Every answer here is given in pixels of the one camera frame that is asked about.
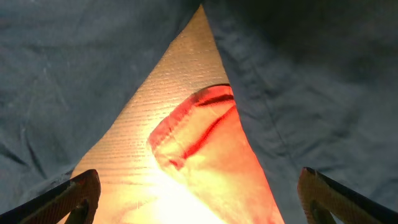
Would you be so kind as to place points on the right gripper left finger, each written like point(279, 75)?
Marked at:
point(76, 200)

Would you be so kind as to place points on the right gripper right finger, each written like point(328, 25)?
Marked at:
point(325, 200)

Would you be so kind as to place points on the navy blue shorts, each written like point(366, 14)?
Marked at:
point(315, 84)

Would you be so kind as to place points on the coral orange garment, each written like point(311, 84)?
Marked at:
point(208, 172)

